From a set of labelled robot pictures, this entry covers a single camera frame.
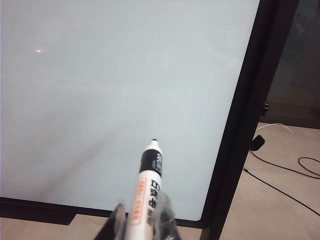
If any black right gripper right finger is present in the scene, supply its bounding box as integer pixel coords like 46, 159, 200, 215
152, 191, 183, 240

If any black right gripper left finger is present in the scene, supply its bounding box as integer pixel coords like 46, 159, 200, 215
93, 197, 129, 240

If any white black whiteboard marker pen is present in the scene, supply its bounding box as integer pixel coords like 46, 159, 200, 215
124, 137, 166, 240

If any black cable with plug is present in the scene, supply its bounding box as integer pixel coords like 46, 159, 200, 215
249, 134, 320, 180

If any thin black cable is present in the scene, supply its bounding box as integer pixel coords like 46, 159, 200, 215
243, 168, 320, 216

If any whiteboard with black frame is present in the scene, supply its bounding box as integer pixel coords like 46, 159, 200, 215
0, 0, 301, 240

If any thin white cable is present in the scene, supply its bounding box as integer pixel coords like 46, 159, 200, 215
257, 122, 293, 134

